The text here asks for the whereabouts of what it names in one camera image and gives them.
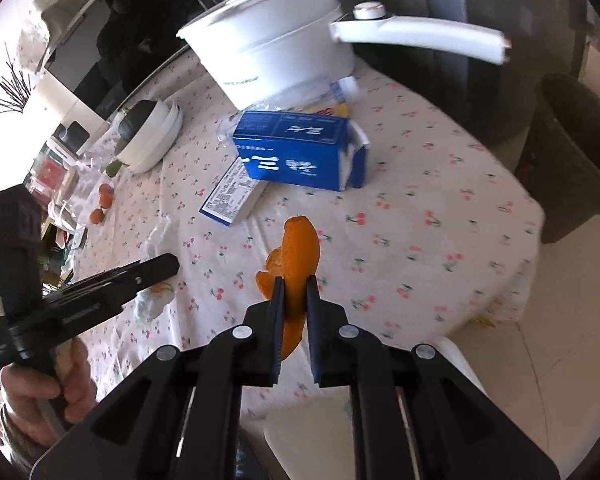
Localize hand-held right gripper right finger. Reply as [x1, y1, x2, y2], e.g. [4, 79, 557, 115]
[304, 275, 561, 480]

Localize white countertop appliance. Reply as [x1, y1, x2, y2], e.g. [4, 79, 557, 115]
[22, 67, 106, 156]

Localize black microwave oven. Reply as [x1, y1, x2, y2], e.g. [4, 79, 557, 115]
[35, 0, 251, 121]

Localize dark green squash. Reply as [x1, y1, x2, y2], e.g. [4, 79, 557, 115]
[117, 101, 153, 141]

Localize light blue milk carton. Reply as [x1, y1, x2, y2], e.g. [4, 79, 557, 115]
[199, 155, 270, 228]

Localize clear plastic bags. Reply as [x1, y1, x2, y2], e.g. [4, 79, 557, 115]
[45, 155, 106, 241]

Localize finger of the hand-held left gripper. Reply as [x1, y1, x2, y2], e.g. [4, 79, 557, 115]
[45, 253, 181, 306]

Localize person's left hand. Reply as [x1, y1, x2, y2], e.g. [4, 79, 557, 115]
[0, 335, 98, 443]

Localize clear plastic bag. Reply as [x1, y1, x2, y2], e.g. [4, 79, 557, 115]
[217, 76, 358, 143]

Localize white electric pot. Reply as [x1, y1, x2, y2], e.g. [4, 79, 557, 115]
[176, 0, 512, 111]

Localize white wrapper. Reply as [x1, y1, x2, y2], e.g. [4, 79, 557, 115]
[132, 280, 176, 321]

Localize cherry print tablecloth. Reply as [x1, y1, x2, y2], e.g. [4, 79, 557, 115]
[65, 45, 548, 421]

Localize blue and white carton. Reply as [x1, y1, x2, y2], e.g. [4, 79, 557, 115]
[231, 110, 371, 192]

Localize floral cover cloth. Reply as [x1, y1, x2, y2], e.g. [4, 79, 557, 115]
[10, 0, 146, 76]

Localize white bowl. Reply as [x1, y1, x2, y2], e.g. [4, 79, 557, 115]
[112, 100, 181, 163]
[127, 107, 185, 175]

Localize dried branches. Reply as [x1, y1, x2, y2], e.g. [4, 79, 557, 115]
[0, 50, 36, 116]

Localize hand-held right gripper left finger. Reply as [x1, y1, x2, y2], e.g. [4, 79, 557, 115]
[30, 276, 287, 480]

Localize dark brown trash bin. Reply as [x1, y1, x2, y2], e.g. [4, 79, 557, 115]
[517, 72, 600, 245]

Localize orange carrot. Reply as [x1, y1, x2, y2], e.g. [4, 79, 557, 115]
[255, 216, 323, 361]

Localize person's left forearm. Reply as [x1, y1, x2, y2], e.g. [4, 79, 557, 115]
[0, 400, 51, 480]

